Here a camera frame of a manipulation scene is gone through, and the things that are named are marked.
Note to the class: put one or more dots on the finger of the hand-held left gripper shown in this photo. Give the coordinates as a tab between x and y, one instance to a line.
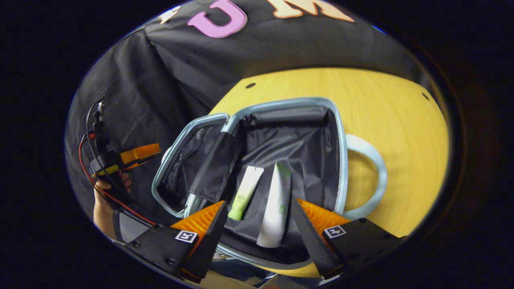
138	154

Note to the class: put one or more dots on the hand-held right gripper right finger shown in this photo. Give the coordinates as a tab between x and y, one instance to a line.
311	245

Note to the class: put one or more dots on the white tube with green end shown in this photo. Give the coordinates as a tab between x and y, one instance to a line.
277	208

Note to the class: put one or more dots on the white tube with green cap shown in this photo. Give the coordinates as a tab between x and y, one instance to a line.
245	188

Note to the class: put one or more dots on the light blue suitcase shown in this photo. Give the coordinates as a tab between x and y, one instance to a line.
281	136

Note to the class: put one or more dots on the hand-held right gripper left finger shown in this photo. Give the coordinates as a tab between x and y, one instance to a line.
215	241

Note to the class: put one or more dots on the black backdrop cloth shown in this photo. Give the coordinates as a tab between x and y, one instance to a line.
180	72

